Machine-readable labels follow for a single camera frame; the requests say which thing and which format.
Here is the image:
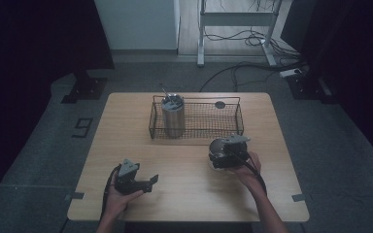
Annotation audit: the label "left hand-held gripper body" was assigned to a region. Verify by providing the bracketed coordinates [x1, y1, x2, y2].
[114, 157, 153, 196]

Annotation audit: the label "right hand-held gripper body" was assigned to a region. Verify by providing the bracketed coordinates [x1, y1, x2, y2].
[211, 133, 252, 170]

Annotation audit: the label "wire mesh basket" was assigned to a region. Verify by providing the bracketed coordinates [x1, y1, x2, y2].
[148, 94, 245, 143]

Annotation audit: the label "steel tumbler with lid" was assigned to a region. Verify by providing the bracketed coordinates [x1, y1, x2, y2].
[160, 92, 187, 140]

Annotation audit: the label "thin metal straw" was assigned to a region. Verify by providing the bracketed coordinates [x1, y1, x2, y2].
[158, 83, 173, 102]

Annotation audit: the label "person's left hand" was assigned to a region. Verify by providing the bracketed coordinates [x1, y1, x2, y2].
[104, 183, 146, 221]

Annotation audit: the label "person's right hand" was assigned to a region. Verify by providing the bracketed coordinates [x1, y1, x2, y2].
[228, 150, 263, 192]

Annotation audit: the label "grey tape piece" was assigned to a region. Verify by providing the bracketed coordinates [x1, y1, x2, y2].
[64, 191, 85, 201]
[291, 192, 307, 203]

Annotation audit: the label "white power strip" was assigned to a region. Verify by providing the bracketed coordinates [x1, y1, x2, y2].
[278, 67, 304, 79]

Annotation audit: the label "black stand base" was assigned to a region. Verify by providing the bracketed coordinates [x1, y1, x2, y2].
[286, 73, 335, 105]
[60, 69, 109, 105]

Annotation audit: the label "dark curtain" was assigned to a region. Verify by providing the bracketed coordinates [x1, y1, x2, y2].
[0, 0, 116, 215]
[279, 0, 373, 171]

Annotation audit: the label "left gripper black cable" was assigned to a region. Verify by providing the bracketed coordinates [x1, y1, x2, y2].
[99, 164, 123, 225]

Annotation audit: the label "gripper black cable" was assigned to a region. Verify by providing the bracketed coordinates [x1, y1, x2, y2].
[99, 164, 123, 225]
[234, 150, 269, 198]

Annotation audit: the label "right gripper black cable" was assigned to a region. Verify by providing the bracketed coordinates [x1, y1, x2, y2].
[234, 150, 269, 198]

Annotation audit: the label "long black floor cable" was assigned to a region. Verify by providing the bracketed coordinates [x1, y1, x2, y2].
[198, 60, 307, 93]

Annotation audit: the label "tangled floor cables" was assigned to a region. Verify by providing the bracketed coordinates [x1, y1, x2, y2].
[203, 28, 302, 61]

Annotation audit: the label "white desk frame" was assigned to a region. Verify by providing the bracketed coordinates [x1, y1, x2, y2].
[196, 0, 285, 68]

